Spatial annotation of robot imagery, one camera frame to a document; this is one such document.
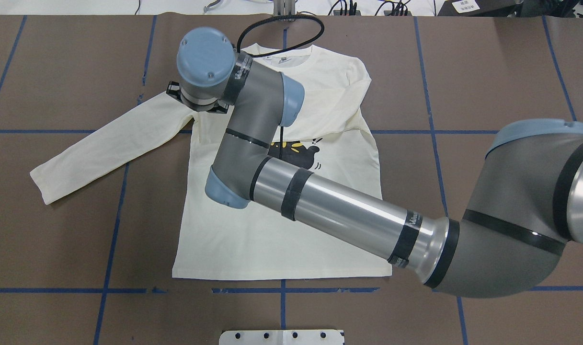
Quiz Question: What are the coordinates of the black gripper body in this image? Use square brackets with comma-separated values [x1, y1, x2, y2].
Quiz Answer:
[166, 81, 229, 114]

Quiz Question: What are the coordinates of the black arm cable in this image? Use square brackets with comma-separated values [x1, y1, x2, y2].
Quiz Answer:
[236, 14, 325, 161]

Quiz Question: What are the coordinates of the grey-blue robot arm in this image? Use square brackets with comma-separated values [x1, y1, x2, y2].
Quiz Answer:
[172, 27, 583, 299]

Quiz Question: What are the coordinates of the cream long-sleeve cat shirt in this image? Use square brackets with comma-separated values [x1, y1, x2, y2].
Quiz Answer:
[30, 44, 392, 280]

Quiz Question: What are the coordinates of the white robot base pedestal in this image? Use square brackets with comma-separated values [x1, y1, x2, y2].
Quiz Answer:
[218, 329, 345, 345]

